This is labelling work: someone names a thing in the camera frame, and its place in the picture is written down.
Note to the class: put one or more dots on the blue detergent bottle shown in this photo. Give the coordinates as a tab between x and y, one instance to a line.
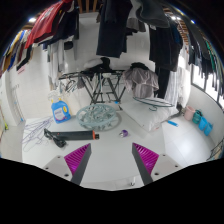
60	113

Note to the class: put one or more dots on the white and black clothes pile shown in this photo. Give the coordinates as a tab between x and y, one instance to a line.
96	64

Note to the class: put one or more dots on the hanging white garments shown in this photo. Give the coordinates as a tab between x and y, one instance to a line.
53	63

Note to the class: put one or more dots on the blue plastic basket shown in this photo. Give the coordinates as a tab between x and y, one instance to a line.
205	126

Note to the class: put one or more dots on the black power strip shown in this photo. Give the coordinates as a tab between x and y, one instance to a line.
76	135

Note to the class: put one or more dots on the ceiling light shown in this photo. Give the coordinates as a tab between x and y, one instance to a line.
32	19

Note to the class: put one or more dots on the teal plastic bucket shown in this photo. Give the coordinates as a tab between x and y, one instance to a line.
197	117

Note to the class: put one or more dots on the grey garment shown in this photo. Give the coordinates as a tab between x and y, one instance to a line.
141	83

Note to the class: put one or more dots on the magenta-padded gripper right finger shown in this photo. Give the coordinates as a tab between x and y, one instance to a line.
166	163

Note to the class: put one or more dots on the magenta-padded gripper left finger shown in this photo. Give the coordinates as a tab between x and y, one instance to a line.
56	164

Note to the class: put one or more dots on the hanging dark clothes row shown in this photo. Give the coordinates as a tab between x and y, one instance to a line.
166	43

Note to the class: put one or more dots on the round pale green peg hanger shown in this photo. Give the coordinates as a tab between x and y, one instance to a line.
96	116

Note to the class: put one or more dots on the purple charger block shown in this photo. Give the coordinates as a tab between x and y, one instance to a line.
124	134

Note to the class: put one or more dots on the hanging dark garments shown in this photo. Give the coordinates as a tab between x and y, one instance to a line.
113	30

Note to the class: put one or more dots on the pink plastic bucket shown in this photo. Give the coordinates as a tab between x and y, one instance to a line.
189	113

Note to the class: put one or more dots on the pink wall sign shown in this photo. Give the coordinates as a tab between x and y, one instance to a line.
21	70

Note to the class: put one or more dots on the black folding drying rack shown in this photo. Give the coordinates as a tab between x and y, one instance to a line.
98	86

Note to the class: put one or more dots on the white pillow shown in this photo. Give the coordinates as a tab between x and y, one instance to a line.
146	115

